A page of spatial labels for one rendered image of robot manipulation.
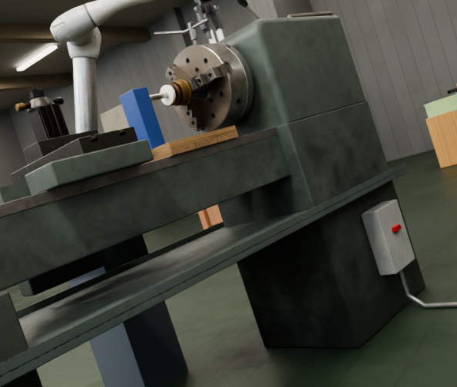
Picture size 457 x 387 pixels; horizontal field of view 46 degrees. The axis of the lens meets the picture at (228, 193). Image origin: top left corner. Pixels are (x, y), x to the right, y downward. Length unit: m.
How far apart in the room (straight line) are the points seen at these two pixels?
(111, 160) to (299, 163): 0.79
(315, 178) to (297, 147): 0.13
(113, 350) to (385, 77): 7.63
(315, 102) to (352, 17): 7.40
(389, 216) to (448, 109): 4.33
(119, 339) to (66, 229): 0.97
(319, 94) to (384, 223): 0.56
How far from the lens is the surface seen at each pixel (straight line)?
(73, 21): 2.41
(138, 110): 1.77
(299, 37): 2.19
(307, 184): 1.97
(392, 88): 9.27
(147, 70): 11.88
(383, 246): 2.20
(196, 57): 2.00
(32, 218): 1.37
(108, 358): 2.39
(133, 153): 1.46
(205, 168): 1.70
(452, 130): 6.49
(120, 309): 1.30
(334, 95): 2.26
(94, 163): 1.40
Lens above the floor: 0.79
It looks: 3 degrees down
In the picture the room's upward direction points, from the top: 18 degrees counter-clockwise
